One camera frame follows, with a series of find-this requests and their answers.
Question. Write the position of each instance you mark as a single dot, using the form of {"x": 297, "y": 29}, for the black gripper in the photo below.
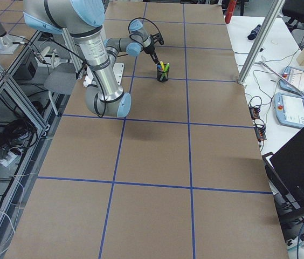
{"x": 150, "y": 49}

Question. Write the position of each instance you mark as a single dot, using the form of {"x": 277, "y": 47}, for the green highlighter pen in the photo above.
{"x": 165, "y": 73}

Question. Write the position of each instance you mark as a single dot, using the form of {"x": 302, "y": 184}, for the black mesh pen cup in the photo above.
{"x": 159, "y": 74}

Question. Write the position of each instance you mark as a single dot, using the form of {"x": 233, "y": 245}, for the red cylinder bottle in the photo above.
{"x": 230, "y": 10}

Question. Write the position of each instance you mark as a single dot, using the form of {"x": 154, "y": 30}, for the dark blue folded umbrella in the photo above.
{"x": 253, "y": 34}

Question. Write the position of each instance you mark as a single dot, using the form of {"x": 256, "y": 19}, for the near teach pendant tablet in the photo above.
{"x": 289, "y": 110}

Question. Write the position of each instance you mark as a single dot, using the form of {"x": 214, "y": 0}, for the teach pendant tablet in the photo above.
{"x": 289, "y": 110}
{"x": 295, "y": 75}

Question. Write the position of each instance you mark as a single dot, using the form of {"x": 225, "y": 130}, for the far teach pendant tablet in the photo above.
{"x": 295, "y": 75}

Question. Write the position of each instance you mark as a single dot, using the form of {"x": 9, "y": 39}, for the green tipped metal stand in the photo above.
{"x": 282, "y": 79}

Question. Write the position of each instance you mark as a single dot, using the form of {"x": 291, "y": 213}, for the black laptop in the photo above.
{"x": 287, "y": 170}

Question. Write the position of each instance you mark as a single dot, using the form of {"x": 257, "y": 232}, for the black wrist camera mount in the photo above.
{"x": 157, "y": 38}

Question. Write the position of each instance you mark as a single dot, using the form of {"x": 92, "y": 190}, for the aluminium frame post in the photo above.
{"x": 265, "y": 28}

